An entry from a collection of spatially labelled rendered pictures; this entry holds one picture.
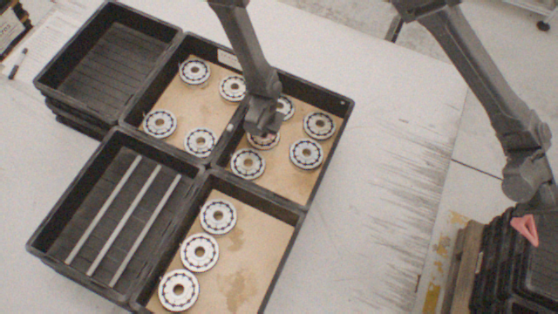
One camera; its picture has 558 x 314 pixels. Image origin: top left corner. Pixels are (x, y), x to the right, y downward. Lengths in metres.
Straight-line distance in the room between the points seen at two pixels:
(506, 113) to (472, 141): 1.73
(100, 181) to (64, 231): 0.16
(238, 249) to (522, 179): 0.73
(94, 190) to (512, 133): 1.08
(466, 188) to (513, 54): 0.99
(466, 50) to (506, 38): 2.37
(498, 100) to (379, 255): 0.73
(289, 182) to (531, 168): 0.67
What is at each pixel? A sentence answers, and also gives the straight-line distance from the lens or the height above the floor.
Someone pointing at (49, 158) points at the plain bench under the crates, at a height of 0.70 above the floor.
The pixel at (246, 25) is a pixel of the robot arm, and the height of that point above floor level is 1.36.
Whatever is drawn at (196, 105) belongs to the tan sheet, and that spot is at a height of 0.83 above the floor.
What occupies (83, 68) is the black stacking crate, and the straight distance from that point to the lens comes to 1.69.
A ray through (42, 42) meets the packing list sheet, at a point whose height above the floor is 0.70.
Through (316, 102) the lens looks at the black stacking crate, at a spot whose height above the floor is 0.86.
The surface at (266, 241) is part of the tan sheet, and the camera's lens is 1.36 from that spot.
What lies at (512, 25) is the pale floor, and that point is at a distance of 3.37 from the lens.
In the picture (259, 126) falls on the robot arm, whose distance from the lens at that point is 1.23.
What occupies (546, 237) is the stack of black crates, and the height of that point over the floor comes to 0.49.
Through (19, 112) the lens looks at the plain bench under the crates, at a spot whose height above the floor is 0.70.
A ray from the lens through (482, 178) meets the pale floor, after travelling 2.65.
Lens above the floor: 2.13
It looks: 59 degrees down
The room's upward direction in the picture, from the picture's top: 7 degrees clockwise
